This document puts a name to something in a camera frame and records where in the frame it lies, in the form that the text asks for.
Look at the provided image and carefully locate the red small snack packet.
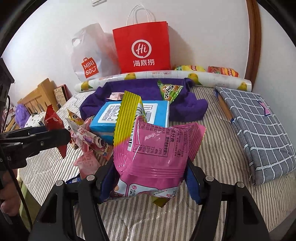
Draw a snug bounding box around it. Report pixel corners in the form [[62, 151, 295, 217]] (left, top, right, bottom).
[[44, 105, 67, 159]]

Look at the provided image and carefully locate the blue snack packet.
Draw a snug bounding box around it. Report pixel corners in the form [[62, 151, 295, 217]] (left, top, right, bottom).
[[66, 174, 82, 184]]

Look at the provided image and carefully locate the small pink candy packet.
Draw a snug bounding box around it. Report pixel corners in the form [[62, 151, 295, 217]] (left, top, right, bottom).
[[73, 150, 101, 179]]

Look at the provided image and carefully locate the pale pink small packet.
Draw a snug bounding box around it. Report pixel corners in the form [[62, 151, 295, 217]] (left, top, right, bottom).
[[107, 92, 124, 101]]

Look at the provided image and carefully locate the pink yellow snack bag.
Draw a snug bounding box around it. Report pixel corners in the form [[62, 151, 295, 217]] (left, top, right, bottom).
[[113, 91, 206, 199]]

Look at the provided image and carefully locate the green triangular snack packet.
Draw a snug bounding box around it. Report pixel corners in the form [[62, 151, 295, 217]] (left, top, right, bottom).
[[158, 80, 183, 103]]

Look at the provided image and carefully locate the yellow triangular snack packet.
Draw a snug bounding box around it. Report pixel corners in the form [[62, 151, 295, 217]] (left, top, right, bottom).
[[67, 109, 84, 126]]

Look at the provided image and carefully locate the pink panda snack bag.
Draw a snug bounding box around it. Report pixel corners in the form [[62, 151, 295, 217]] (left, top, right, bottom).
[[66, 116, 113, 161]]

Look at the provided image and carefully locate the person left hand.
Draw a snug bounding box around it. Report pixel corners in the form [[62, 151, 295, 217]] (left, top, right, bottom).
[[1, 171, 21, 216]]

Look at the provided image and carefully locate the black white spotted cloth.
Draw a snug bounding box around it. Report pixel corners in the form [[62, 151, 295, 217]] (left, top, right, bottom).
[[24, 111, 46, 128]]

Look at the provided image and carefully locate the purple plush item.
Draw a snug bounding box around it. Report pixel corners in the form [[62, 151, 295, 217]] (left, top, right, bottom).
[[15, 104, 31, 128]]

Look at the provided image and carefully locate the wooden headboard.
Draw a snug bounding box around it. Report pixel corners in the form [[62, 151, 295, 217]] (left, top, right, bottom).
[[18, 78, 59, 114]]

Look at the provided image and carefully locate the patterned book box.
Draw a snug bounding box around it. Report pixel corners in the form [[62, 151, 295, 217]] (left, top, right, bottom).
[[53, 84, 72, 108]]

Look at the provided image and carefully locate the grey checked folded cloth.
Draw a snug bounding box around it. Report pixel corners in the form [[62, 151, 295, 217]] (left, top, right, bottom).
[[215, 87, 295, 185]]

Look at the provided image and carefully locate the blue tissue box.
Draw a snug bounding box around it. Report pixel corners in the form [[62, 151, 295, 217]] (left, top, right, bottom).
[[90, 100, 170, 144]]

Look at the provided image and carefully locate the white plastic Miniso bag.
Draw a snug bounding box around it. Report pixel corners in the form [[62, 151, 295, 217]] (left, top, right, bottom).
[[71, 23, 120, 82]]

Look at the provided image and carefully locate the purple towel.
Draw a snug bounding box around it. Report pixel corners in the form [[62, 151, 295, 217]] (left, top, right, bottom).
[[79, 78, 208, 123]]

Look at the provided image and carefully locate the rolled pear-print tablecloth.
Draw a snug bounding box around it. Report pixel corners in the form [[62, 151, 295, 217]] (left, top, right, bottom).
[[74, 70, 252, 93]]

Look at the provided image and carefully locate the red paper shopping bag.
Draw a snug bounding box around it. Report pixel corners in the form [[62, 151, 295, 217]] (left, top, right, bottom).
[[112, 21, 171, 73]]

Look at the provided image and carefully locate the orange chips bag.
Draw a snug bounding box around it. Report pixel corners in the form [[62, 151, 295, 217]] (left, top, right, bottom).
[[207, 66, 239, 77]]

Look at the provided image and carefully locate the yellow chips bag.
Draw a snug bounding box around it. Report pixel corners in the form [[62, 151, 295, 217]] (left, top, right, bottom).
[[174, 65, 206, 72]]

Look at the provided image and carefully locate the white wall switch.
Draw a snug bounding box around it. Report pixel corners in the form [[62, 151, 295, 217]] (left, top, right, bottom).
[[91, 0, 106, 7]]

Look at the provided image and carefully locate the brown door frame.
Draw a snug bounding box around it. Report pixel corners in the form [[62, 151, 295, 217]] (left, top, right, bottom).
[[244, 0, 261, 87]]

